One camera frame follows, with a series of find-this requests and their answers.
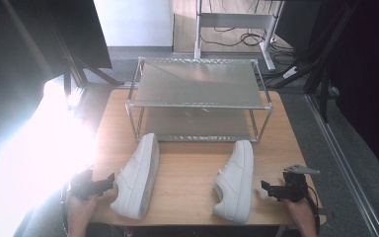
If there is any tangle of black floor cables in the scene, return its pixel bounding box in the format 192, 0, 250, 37
199, 25, 298, 57

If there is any dark curtain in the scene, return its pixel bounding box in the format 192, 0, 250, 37
0, 0, 114, 191
309, 0, 379, 186

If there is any metal two-tier shoe rack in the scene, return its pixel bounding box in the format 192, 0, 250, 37
124, 56, 274, 144

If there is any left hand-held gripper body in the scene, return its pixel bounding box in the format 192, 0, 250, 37
69, 169, 102, 201

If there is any white sneaker shoe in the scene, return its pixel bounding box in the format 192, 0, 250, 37
212, 139, 255, 226
109, 132, 161, 220

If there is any person's grey trouser leg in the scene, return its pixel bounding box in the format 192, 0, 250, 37
12, 190, 69, 237

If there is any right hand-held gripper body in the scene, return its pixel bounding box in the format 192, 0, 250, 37
274, 164, 322, 203

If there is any aluminium floor rail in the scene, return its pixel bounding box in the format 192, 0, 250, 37
304, 93, 379, 237

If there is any white metal desk frame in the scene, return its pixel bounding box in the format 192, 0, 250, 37
192, 0, 285, 72

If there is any black metal stand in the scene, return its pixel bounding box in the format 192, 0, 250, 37
265, 0, 359, 123
52, 31, 126, 101

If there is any white power strip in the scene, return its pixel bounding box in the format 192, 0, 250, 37
281, 65, 299, 80

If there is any person's right hand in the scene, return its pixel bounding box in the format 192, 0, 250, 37
281, 197, 320, 237

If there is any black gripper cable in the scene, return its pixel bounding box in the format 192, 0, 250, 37
304, 186, 322, 237

